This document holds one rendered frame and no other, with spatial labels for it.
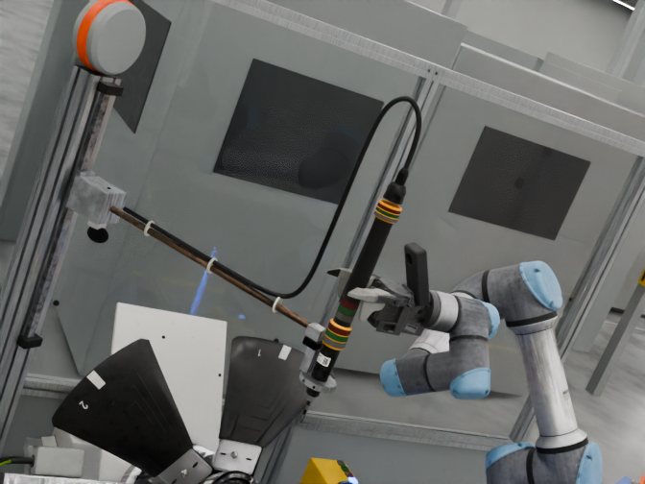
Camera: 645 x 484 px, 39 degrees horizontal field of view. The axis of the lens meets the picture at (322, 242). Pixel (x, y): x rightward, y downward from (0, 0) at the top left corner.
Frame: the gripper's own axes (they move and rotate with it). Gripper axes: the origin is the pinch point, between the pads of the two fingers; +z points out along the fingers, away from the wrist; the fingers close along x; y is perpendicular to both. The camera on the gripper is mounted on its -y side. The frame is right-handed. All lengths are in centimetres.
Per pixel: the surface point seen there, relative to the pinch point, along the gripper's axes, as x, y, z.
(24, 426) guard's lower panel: 70, 81, 27
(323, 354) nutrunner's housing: -1.2, 14.5, -1.5
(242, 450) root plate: 5.6, 40.6, 3.0
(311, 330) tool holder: 2.3, 11.8, 0.7
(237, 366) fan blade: 21.2, 30.7, 2.4
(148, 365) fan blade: 9.9, 27.6, 25.6
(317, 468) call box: 33, 60, -34
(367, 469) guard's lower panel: 70, 83, -78
